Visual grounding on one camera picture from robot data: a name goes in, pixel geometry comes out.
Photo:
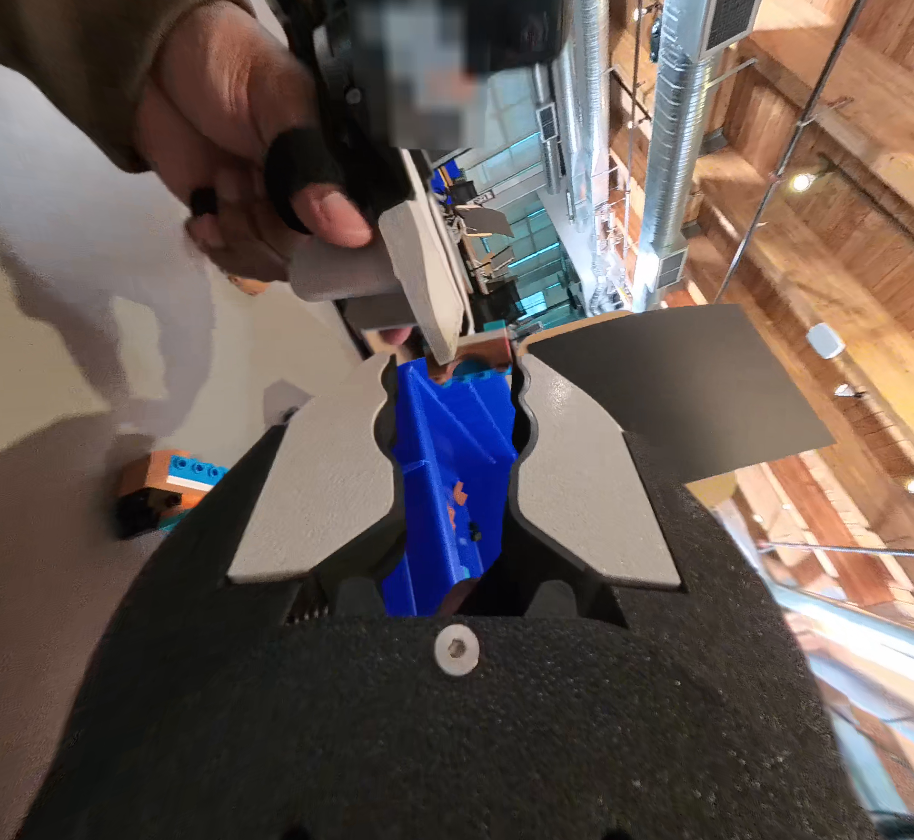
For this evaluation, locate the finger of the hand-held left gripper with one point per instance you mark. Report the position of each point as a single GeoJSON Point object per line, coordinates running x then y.
{"type": "Point", "coordinates": [454, 269]}
{"type": "Point", "coordinates": [426, 283]}

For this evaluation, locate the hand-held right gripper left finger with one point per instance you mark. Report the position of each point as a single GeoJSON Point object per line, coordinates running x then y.
{"type": "Point", "coordinates": [322, 490]}

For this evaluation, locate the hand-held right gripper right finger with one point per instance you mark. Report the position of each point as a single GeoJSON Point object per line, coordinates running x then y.
{"type": "Point", "coordinates": [593, 497]}

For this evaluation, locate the small multicoloured toy brick block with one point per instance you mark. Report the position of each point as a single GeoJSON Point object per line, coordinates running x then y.
{"type": "Point", "coordinates": [479, 354]}

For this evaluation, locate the blue plastic bin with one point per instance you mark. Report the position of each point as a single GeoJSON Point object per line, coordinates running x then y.
{"type": "Point", "coordinates": [443, 454]}

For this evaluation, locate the toy bricks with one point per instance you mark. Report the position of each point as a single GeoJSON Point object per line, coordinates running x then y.
{"type": "Point", "coordinates": [460, 504]}

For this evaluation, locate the blue orange toy brick assembly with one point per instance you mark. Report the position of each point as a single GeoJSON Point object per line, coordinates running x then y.
{"type": "Point", "coordinates": [164, 483]}

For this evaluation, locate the person's left forearm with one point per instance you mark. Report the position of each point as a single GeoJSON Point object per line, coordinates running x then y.
{"type": "Point", "coordinates": [86, 12]}

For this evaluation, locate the person's left hand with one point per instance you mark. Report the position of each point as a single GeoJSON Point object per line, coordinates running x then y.
{"type": "Point", "coordinates": [229, 97]}

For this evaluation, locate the black panel with wooden edge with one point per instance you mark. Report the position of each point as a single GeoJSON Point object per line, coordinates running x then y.
{"type": "Point", "coordinates": [671, 383]}

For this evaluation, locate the silver ventilation duct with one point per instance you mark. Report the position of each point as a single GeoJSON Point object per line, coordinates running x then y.
{"type": "Point", "coordinates": [589, 69]}
{"type": "Point", "coordinates": [683, 69]}

